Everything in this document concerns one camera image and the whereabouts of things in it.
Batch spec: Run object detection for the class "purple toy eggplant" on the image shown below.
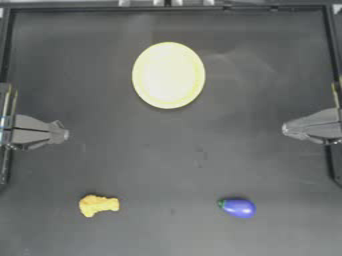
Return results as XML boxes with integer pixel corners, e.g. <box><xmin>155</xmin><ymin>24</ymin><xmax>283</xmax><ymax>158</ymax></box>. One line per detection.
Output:
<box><xmin>216</xmin><ymin>197</ymin><xmax>258</xmax><ymax>220</ymax></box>

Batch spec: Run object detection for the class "yellow round plate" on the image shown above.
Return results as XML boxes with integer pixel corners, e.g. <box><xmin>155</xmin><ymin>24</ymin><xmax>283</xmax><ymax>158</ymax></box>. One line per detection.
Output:
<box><xmin>131</xmin><ymin>41</ymin><xmax>207</xmax><ymax>110</ymax></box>

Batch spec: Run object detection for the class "yellow toy fried chicken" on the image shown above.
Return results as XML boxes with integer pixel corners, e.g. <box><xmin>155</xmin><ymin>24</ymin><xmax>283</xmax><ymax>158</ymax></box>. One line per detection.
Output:
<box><xmin>77</xmin><ymin>194</ymin><xmax>121</xmax><ymax>219</ymax></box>

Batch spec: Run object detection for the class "black table frame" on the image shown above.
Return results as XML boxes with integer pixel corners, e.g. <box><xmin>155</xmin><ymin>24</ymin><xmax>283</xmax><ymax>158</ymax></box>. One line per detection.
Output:
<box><xmin>0</xmin><ymin>0</ymin><xmax>342</xmax><ymax>188</ymax></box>

